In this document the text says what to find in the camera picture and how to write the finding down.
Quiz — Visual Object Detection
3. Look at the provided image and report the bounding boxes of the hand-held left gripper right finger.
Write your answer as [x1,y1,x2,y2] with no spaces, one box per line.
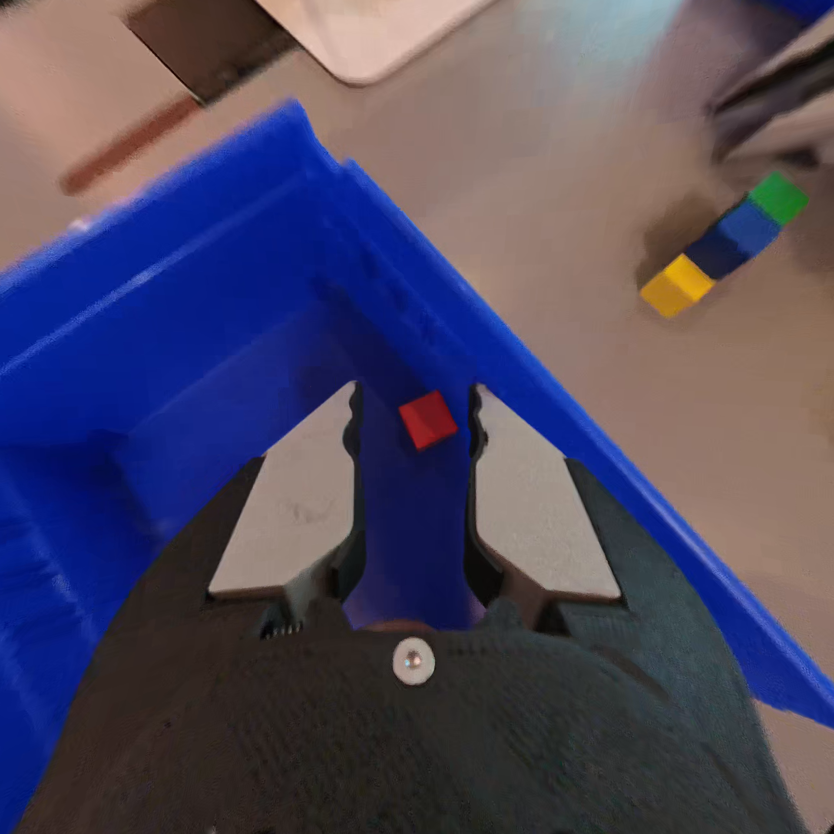
[464,383,623,606]

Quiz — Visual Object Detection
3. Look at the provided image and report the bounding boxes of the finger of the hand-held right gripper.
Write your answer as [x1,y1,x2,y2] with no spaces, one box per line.
[712,68,834,165]
[709,26,834,113]

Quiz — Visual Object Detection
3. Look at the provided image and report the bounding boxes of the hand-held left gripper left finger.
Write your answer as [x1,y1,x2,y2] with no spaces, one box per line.
[207,380,367,600]

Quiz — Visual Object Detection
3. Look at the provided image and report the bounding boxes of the green wooden cube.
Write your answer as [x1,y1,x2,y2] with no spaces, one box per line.
[748,171,810,227]

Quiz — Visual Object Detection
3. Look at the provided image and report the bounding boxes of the blue wooden cube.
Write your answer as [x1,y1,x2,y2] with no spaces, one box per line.
[684,199,783,281]

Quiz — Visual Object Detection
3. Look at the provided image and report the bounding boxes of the red wooden cube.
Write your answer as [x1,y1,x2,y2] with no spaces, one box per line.
[397,390,459,452]

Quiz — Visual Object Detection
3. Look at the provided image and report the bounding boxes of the yellow wooden cube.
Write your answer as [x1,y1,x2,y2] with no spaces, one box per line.
[640,253,715,319]

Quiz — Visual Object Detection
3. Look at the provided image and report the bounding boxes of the grey desk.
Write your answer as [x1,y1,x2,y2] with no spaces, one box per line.
[0,0,834,834]

